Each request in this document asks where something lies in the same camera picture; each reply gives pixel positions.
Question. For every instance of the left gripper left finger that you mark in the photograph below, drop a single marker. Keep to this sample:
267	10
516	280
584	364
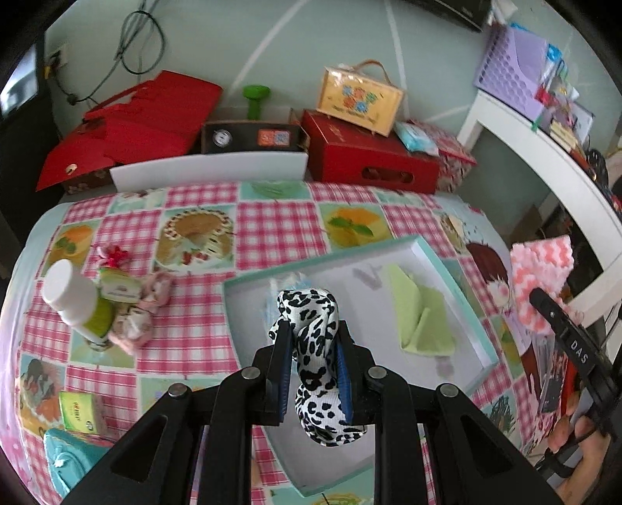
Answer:
195	445

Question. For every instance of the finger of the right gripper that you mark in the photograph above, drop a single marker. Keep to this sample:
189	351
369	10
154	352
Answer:
559	315

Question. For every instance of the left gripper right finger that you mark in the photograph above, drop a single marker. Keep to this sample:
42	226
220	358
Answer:
431	445

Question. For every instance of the pink white knitted cloth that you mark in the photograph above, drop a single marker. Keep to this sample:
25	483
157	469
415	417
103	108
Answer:
544	264

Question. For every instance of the leopard print scrunchie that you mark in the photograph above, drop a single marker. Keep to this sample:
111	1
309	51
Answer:
312	314

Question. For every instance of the green tissue pack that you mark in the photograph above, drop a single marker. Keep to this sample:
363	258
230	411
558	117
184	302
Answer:
82	412
118	286

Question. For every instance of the pink floral scrunchie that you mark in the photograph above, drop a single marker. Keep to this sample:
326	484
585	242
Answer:
133	325

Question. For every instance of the green cloth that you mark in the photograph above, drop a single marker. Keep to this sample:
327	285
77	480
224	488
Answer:
422	324

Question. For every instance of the red pink ribbon flower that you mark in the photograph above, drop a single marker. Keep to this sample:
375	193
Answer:
113	257

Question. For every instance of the person's right hand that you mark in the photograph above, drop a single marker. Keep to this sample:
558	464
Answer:
575	489

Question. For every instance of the smartphone on stand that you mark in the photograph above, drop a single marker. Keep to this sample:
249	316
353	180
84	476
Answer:
554	380

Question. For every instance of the teal plastic lidded box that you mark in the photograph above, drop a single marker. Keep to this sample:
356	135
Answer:
70	457

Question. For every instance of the teal shallow box tray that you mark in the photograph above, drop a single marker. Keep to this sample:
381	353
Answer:
357	279

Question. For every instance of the pink checkered picture tablecloth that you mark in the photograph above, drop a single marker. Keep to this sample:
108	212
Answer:
273	223

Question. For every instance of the white green-label bottle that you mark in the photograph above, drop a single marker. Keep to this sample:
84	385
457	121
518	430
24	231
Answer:
78	301

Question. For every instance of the red patterned box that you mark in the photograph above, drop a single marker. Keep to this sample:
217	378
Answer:
456	162

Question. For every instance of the white desk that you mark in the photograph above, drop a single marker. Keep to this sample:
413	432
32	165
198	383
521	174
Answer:
569	183

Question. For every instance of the blue wet wipes pack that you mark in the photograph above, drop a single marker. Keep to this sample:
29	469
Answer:
415	139

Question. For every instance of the purple perforated file basket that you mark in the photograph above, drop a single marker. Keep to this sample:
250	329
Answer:
511	69

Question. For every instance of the white foam board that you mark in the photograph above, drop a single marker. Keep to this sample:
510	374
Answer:
217	167

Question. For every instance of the red cut-out box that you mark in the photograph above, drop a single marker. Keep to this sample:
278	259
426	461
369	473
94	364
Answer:
340	152

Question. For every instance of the black carton box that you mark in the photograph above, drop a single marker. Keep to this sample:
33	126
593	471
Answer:
241	136

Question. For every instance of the red gift bag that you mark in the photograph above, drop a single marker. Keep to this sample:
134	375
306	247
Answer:
156	119

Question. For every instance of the green dumbbell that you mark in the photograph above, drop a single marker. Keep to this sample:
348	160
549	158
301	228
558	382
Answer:
255	94

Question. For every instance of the black cabinet with printer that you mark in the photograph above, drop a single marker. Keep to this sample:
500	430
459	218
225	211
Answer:
28	134

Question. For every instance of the yellow handled gift box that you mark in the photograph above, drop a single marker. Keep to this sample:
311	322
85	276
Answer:
362	95

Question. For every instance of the black wall television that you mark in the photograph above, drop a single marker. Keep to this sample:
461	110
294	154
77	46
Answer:
470	14

